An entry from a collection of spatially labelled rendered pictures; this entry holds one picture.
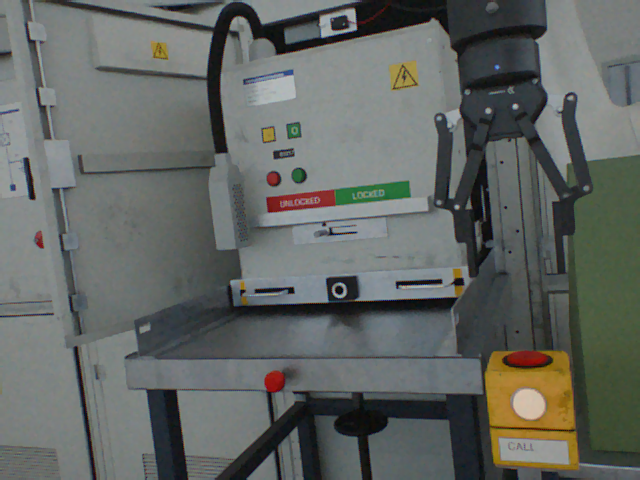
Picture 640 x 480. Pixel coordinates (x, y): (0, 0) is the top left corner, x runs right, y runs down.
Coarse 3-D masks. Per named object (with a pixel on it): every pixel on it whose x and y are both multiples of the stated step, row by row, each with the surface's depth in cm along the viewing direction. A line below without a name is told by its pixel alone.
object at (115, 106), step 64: (64, 0) 128; (64, 64) 127; (128, 64) 136; (192, 64) 149; (64, 128) 127; (128, 128) 138; (192, 128) 152; (64, 192) 126; (128, 192) 137; (192, 192) 151; (64, 256) 125; (128, 256) 137; (192, 256) 150; (64, 320) 122; (128, 320) 136
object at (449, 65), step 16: (320, 48) 121; (448, 48) 121; (240, 64) 127; (448, 64) 120; (448, 80) 118; (448, 96) 117; (464, 144) 133; (464, 160) 131; (480, 240) 147; (240, 256) 133; (464, 256) 120
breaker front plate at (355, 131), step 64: (256, 64) 126; (320, 64) 121; (384, 64) 116; (256, 128) 128; (320, 128) 122; (384, 128) 118; (256, 192) 130; (256, 256) 132; (320, 256) 126; (384, 256) 121; (448, 256) 116
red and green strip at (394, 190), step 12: (408, 180) 117; (312, 192) 125; (324, 192) 124; (336, 192) 123; (348, 192) 122; (360, 192) 121; (372, 192) 120; (384, 192) 119; (396, 192) 118; (408, 192) 117; (276, 204) 128; (288, 204) 127; (300, 204) 126; (312, 204) 125; (324, 204) 124; (336, 204) 123
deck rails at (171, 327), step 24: (480, 288) 114; (168, 312) 113; (192, 312) 120; (216, 312) 128; (240, 312) 134; (456, 312) 85; (480, 312) 107; (144, 336) 106; (168, 336) 112; (192, 336) 115; (456, 336) 84
